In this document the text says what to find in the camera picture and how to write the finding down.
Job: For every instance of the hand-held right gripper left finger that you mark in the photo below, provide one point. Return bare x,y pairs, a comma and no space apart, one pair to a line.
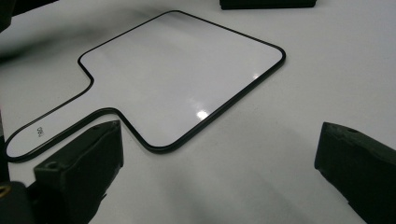
84,168

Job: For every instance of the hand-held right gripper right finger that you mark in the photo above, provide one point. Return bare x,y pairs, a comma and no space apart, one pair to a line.
361,174

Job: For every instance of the black whiteboard eraser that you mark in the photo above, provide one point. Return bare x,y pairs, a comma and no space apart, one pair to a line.
267,3

